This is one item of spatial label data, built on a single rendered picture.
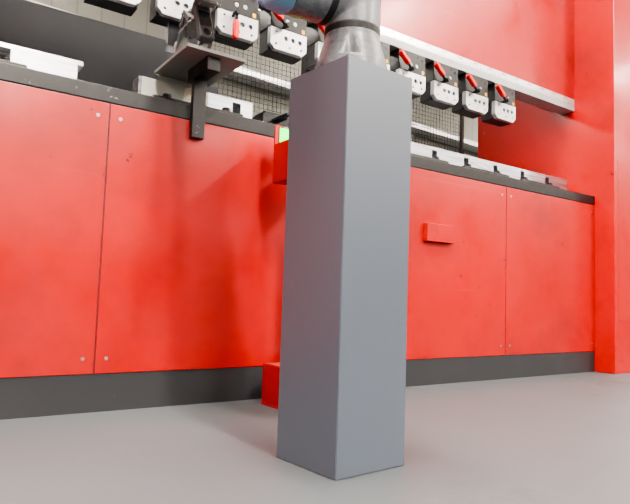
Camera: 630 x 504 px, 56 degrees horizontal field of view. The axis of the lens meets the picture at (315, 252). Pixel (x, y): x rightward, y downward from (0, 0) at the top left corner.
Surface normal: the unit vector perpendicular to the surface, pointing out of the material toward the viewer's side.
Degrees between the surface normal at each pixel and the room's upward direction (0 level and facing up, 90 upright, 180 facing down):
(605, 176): 90
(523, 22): 90
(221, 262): 90
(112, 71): 90
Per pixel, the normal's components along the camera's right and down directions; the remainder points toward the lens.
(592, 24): -0.82, -0.07
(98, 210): 0.57, -0.04
